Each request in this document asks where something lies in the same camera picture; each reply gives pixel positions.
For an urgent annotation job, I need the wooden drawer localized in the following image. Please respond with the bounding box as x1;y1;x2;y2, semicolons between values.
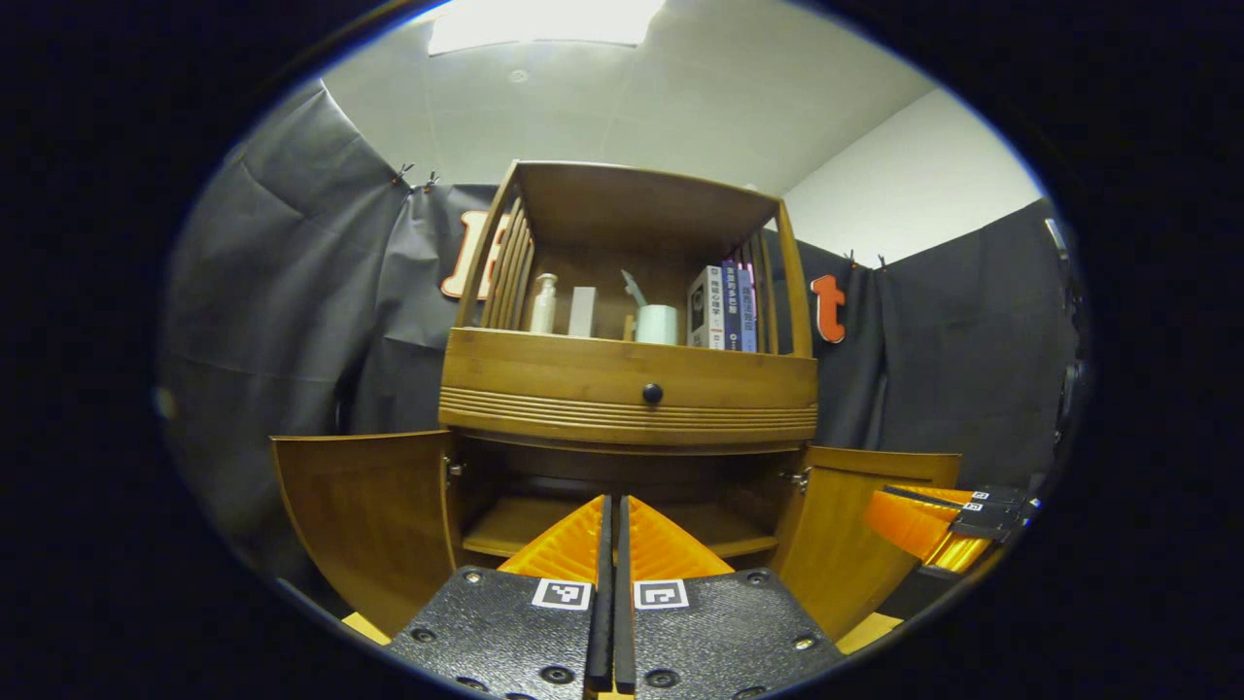
442;328;819;414

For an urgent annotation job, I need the dark blue book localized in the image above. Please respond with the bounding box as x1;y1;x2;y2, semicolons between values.
721;259;743;353

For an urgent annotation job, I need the wooden double-door shoe cabinet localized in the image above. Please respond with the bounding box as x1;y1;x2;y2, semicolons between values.
270;160;963;643

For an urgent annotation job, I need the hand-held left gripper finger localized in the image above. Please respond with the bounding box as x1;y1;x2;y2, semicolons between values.
614;494;847;700
387;494;615;700

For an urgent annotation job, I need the black backdrop cloth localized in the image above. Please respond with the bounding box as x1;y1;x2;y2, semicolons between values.
160;80;1085;584

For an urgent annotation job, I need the ceiling light panel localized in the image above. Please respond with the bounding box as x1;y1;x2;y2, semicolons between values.
428;0;667;56

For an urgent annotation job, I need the light blue book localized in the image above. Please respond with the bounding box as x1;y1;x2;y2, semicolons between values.
739;261;758;354

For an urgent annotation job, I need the white pump bottle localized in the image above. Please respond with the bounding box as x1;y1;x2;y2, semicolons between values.
530;273;559;334

